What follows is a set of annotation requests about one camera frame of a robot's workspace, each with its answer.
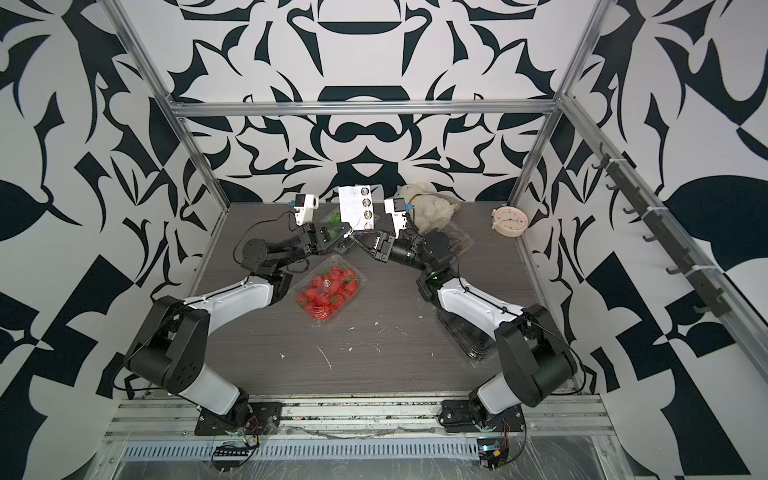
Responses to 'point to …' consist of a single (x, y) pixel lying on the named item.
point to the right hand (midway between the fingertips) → (350, 237)
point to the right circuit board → (491, 454)
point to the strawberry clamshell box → (329, 289)
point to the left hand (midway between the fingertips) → (346, 225)
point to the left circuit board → (226, 458)
